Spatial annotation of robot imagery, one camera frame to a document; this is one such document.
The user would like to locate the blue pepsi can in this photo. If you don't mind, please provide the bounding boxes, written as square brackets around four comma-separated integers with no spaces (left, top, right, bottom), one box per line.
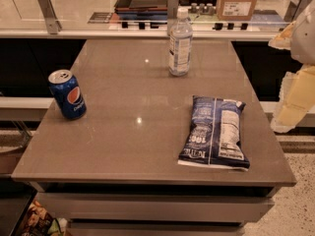
[48,70,87,120]

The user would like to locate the metal bracket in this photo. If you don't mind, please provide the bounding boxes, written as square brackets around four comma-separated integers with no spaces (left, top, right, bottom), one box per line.
[283,0,312,22]
[37,0,62,34]
[167,0,179,33]

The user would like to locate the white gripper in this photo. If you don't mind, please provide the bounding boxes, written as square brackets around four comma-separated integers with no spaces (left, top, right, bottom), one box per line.
[268,0,315,133]

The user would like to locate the clear plastic water bottle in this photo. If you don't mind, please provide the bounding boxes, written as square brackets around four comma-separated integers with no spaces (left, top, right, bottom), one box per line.
[168,7,193,76]

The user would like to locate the right metal bracket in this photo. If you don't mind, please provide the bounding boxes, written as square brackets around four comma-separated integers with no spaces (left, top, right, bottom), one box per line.
[283,0,312,22]

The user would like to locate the blue chip bag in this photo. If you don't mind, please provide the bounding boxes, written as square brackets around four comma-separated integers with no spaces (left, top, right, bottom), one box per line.
[178,95,250,171]

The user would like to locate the middle metal bracket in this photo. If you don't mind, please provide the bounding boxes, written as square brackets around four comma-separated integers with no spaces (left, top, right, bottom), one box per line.
[167,0,179,33]

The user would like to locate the upper drawer front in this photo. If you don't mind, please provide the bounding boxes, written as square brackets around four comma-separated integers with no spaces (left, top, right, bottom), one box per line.
[37,193,274,223]

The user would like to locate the brown cardboard box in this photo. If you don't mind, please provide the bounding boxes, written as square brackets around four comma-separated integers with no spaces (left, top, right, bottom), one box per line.
[216,0,257,21]

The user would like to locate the snack bag in bin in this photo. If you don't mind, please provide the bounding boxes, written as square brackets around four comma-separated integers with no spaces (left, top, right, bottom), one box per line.
[18,201,71,236]

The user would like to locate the left metal bracket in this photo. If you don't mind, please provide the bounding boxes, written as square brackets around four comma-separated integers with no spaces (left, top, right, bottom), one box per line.
[37,0,62,34]

